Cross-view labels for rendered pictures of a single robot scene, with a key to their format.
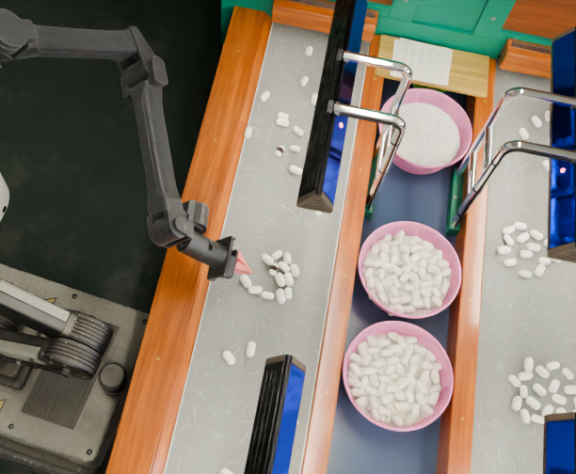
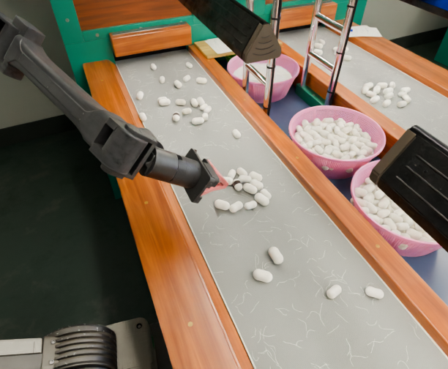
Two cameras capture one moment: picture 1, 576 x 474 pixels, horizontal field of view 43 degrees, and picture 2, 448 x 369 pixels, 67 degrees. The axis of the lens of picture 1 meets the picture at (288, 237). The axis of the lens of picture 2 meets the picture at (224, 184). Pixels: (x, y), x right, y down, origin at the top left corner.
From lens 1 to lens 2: 116 cm
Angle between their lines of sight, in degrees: 23
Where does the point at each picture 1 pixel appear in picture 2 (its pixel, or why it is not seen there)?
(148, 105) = (31, 52)
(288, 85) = (152, 86)
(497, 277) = (389, 114)
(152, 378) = (200, 351)
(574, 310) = not seen: outside the picture
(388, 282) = (329, 149)
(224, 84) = (103, 98)
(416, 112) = not seen: hidden behind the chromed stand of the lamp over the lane
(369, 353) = (369, 200)
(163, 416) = not seen: outside the picture
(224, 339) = (242, 263)
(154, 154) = (64, 83)
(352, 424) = not seen: hidden behind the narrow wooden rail
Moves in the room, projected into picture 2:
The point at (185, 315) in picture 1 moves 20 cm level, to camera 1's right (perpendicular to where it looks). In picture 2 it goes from (189, 261) to (280, 230)
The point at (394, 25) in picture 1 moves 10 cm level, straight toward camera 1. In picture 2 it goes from (200, 31) to (206, 40)
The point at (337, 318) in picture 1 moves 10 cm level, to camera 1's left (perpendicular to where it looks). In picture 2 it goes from (323, 187) to (286, 198)
